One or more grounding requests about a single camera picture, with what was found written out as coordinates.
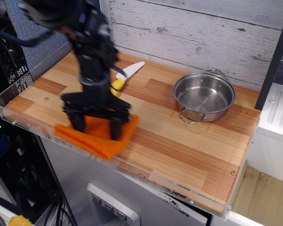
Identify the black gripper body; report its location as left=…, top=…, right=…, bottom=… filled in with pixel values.
left=61, top=81, right=130, bottom=123

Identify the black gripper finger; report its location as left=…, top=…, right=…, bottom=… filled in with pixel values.
left=110, top=121, right=122, bottom=140
left=67, top=113, right=86, bottom=132

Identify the orange knitted cloth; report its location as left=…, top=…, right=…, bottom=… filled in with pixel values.
left=54, top=114, right=139, bottom=160

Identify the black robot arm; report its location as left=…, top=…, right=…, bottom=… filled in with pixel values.
left=19, top=0, right=130, bottom=140

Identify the silver toy dishwasher front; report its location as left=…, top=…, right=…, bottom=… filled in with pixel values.
left=40, top=137, right=212, bottom=226

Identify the clear acrylic table guard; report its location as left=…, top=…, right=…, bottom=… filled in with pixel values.
left=0, top=72, right=260, bottom=218

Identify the black plastic crate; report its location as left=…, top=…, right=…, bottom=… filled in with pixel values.
left=0, top=38, right=29, bottom=84

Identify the stainless steel pot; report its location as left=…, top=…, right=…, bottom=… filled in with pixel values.
left=173, top=69, right=236, bottom=124

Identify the white toy sink counter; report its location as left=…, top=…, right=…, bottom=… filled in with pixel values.
left=246, top=83, right=283, bottom=181

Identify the yellow handled toy knife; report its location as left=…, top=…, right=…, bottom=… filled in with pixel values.
left=110, top=62, right=145, bottom=96

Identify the dark right frame post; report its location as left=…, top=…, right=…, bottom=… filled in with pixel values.
left=255, top=29, right=283, bottom=111

